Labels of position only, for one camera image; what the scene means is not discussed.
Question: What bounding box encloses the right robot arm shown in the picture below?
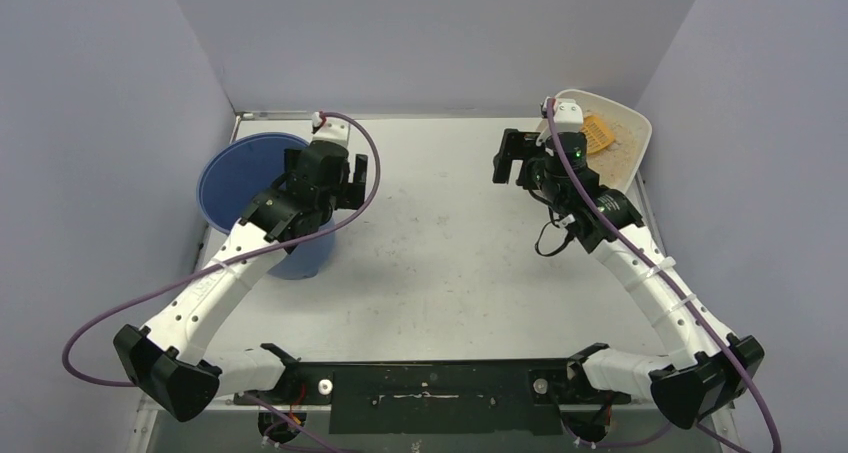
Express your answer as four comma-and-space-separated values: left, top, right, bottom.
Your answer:
493, 129, 764, 429

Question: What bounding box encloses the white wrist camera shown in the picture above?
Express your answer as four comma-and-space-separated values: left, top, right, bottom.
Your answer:
311, 111, 350, 148
541, 97, 584, 134

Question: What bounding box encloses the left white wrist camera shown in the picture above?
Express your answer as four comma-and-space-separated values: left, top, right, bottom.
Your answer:
311, 111, 350, 148

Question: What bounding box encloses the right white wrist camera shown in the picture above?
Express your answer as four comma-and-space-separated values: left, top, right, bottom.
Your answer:
541, 97, 584, 134

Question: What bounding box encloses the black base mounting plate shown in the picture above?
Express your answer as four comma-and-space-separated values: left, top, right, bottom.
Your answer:
257, 359, 631, 436

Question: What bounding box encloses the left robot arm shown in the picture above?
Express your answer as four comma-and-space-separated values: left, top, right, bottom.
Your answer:
113, 140, 371, 422

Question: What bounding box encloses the blue plastic bucket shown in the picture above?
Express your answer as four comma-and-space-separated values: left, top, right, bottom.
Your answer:
196, 132, 335, 280

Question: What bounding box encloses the orange litter scoop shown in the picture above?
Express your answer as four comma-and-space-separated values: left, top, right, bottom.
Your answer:
581, 115, 616, 155

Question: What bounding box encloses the white litter tray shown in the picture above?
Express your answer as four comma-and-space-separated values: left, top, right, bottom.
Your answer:
556, 89, 652, 192

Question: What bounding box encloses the tan cat litter pile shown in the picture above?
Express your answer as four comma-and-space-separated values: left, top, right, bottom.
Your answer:
588, 115, 642, 190

